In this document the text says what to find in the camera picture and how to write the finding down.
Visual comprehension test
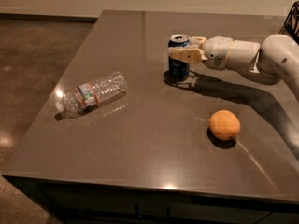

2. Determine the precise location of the orange fruit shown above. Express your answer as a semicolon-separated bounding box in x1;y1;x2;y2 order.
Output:
209;110;241;141

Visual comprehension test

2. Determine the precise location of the black wire basket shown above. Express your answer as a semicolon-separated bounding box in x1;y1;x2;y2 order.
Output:
284;1;299;44

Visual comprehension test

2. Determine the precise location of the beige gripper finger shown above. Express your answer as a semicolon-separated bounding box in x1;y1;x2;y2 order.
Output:
190;36;206;46
168;47;207;64

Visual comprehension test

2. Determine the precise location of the blue pepsi can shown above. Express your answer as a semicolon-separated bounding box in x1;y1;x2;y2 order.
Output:
168;35;190;81

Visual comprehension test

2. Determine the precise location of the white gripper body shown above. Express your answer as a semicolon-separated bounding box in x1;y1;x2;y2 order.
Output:
203;36;233;71

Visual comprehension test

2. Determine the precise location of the clear plastic water bottle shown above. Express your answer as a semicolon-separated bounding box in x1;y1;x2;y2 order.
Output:
55;72;127;113

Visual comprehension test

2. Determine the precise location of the dark drawer handle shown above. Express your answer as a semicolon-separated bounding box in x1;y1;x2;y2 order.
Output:
135;203;170;219

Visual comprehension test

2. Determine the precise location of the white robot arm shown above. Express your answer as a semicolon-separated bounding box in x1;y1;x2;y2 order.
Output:
168;34;299;100

